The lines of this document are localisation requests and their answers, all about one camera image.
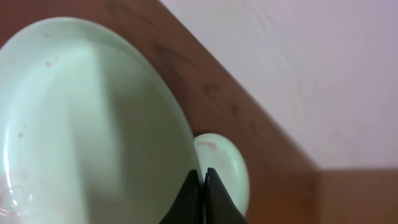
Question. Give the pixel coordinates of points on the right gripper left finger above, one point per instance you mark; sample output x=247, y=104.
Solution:
x=187, y=206

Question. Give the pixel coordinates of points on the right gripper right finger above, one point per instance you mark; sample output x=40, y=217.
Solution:
x=220, y=208

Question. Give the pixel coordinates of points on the light blue plate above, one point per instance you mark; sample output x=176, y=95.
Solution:
x=218, y=152
x=90, y=133

